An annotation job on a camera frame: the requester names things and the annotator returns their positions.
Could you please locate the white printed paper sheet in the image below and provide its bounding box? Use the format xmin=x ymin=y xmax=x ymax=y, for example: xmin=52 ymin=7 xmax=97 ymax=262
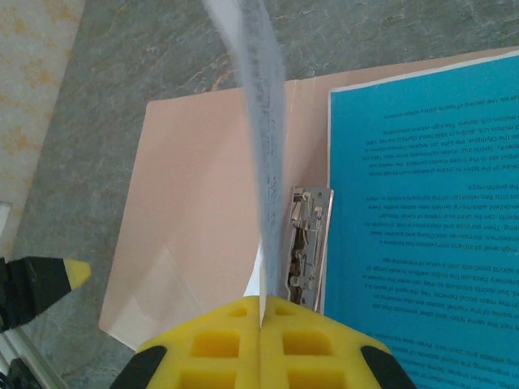
xmin=201 ymin=0 xmax=288 ymax=327

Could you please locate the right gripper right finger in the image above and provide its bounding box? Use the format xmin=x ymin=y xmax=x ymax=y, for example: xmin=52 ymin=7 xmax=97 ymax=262
xmin=261 ymin=295 xmax=415 ymax=389

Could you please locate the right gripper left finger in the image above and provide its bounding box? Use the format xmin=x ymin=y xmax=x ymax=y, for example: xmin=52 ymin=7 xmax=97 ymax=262
xmin=113 ymin=295 xmax=261 ymax=389

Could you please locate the blue printed paper sheet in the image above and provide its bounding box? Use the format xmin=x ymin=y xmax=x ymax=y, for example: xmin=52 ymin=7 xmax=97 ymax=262
xmin=322 ymin=51 xmax=519 ymax=389

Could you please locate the pink paper folder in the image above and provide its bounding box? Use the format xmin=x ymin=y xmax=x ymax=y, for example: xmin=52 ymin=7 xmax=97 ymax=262
xmin=99 ymin=45 xmax=519 ymax=354

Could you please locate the metal folder clip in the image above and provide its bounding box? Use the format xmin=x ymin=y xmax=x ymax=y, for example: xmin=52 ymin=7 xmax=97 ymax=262
xmin=285 ymin=185 xmax=336 ymax=314

